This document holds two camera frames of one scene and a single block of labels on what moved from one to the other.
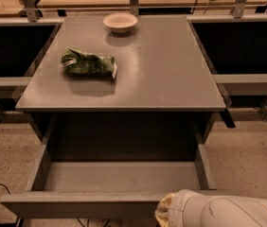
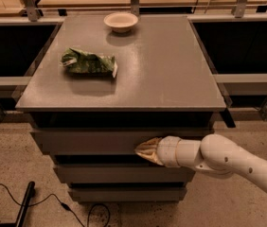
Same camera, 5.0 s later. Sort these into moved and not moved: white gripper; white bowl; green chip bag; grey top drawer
Moved: white gripper; grey top drawer
Not moved: green chip bag; white bowl
